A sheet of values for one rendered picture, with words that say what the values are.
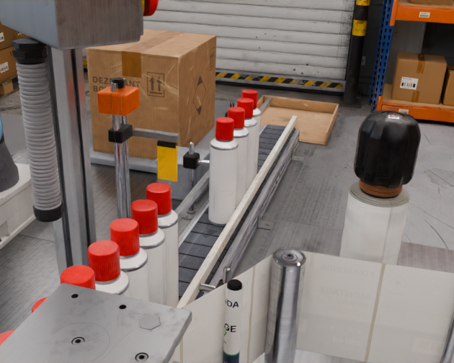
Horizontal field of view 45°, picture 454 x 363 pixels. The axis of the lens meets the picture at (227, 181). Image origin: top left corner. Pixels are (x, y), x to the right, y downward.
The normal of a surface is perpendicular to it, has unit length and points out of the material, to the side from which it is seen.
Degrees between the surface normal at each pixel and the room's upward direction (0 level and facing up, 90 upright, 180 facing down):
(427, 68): 90
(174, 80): 90
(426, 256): 0
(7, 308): 0
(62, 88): 90
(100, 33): 90
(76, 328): 0
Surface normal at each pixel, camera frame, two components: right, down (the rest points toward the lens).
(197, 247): 0.04, -0.90
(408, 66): -0.27, 0.40
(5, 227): 0.54, 0.38
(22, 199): 0.98, 0.12
